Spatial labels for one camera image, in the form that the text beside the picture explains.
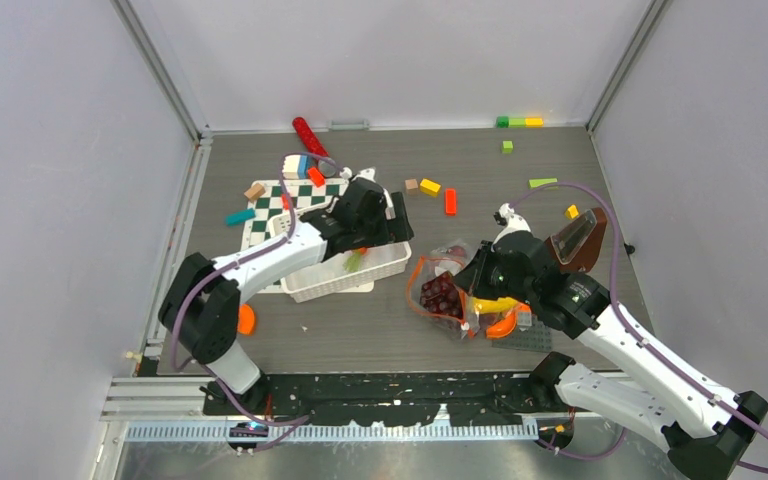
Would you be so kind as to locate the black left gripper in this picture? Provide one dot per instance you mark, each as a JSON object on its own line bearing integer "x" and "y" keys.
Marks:
{"x": 397, "y": 231}

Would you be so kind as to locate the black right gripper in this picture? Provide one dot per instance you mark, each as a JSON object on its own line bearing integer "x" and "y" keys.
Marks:
{"x": 473, "y": 277}

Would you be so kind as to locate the clear zip top bag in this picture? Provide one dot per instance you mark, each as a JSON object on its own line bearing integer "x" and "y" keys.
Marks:
{"x": 451, "y": 257}

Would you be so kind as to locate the orange fake carrot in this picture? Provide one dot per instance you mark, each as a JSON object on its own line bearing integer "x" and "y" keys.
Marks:
{"x": 354, "y": 261}

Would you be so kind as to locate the white plastic basket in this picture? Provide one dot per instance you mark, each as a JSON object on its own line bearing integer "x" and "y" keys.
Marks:
{"x": 379, "y": 262}

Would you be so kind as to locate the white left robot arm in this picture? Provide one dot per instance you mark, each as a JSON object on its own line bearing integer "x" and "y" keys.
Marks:
{"x": 200, "y": 308}

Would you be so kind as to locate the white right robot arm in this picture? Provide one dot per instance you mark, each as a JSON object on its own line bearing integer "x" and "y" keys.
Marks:
{"x": 704, "y": 427}

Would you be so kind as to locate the purple fake grapes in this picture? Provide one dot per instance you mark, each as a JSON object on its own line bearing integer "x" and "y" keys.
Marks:
{"x": 441, "y": 296}

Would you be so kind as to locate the brown wooden cube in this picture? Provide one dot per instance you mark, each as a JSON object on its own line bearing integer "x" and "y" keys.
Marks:
{"x": 411, "y": 186}

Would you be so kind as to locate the orange S-shaped track piece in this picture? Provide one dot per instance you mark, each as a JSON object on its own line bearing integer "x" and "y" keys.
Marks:
{"x": 519, "y": 318}

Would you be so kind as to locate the red rectangular block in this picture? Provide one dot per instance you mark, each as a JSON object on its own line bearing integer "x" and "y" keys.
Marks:
{"x": 450, "y": 202}

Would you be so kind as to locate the grey lego baseplate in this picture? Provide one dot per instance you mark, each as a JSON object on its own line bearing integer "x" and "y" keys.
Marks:
{"x": 536, "y": 339}

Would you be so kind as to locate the red block near tube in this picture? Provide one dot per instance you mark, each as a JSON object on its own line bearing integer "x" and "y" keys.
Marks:
{"x": 316, "y": 177}

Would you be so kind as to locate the green white chessboard mat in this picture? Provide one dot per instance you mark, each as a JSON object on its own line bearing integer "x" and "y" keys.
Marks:
{"x": 304, "y": 194}

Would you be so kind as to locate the brown box with lid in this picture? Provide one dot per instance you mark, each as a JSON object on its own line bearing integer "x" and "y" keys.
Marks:
{"x": 577, "y": 246}

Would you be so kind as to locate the flat green block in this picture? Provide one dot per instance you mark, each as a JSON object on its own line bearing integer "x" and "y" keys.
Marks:
{"x": 535, "y": 183}

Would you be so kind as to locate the small yellow cube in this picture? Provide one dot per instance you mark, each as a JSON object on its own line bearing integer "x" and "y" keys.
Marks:
{"x": 572, "y": 212}

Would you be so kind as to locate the white blue toy block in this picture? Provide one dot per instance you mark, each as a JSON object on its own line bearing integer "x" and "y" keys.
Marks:
{"x": 295, "y": 167}

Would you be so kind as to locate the red cylinder tube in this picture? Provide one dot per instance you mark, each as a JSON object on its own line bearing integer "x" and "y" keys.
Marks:
{"x": 308, "y": 138}

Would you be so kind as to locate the green yellow block row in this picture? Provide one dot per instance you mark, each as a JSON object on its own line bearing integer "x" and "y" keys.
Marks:
{"x": 518, "y": 122}

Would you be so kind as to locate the teal block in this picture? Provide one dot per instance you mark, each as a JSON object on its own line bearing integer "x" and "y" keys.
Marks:
{"x": 240, "y": 217}

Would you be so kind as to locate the tan wooden block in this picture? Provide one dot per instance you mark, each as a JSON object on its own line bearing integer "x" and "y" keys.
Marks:
{"x": 255, "y": 192}

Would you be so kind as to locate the orange curved track piece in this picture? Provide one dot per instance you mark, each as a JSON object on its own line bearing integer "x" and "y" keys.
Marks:
{"x": 247, "y": 320}

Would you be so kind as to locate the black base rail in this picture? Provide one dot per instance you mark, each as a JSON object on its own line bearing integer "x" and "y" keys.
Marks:
{"x": 400, "y": 399}

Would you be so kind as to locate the white slotted cable duct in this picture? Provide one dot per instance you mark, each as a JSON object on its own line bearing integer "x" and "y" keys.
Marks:
{"x": 241, "y": 432}

